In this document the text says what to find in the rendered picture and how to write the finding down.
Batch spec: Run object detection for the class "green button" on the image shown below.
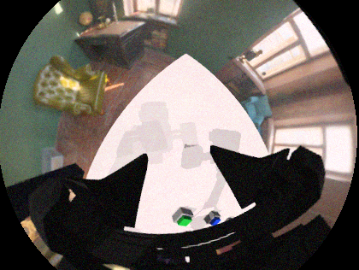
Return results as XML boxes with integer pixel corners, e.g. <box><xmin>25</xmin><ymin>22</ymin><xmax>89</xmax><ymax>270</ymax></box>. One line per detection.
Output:
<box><xmin>172</xmin><ymin>208</ymin><xmax>194</xmax><ymax>227</ymax></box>

